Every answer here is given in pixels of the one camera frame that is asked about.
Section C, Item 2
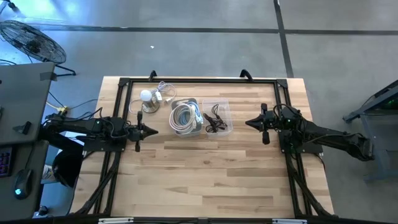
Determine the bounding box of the black aluminium table frame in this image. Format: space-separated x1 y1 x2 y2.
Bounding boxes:
70 68 335 218

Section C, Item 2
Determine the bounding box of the clear plastic bin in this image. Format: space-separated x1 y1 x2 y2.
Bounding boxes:
201 98 234 138

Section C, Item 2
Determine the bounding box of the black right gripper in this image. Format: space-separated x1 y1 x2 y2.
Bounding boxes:
245 103 277 146

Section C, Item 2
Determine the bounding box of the white opaque plastic bin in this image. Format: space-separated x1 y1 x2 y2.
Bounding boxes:
170 98 203 138

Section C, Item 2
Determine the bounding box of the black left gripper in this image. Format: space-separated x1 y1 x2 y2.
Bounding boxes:
128 111 159 153

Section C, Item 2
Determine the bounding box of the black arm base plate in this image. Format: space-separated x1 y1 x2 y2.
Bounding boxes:
82 133 128 153
278 129 324 156

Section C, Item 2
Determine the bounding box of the black computer mouse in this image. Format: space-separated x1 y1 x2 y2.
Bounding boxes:
13 169 33 200

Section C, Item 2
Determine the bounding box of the grey metal table frame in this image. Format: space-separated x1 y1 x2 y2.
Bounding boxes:
343 79 398 184

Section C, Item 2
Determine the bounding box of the person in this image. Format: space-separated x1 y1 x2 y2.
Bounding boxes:
51 148 84 189

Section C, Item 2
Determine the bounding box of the grey desk with mouse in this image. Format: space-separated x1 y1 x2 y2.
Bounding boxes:
0 139 50 222

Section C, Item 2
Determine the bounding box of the light blue USB cable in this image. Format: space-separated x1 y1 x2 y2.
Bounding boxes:
182 104 201 124

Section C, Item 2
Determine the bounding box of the white light bar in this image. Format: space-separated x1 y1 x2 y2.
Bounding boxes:
272 218 308 224
98 217 134 224

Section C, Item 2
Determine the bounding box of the white lamp cord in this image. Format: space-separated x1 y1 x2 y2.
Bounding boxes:
128 80 178 115

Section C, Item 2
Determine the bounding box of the white light bulb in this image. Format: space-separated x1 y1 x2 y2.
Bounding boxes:
139 89 153 103

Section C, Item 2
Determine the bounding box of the keyboard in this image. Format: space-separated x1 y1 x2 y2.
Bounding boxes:
0 146 13 178

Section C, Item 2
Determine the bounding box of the black floor fan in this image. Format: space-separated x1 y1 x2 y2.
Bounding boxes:
0 19 77 78

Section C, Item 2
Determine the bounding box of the white USB cable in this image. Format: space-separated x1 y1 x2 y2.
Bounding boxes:
174 104 203 134

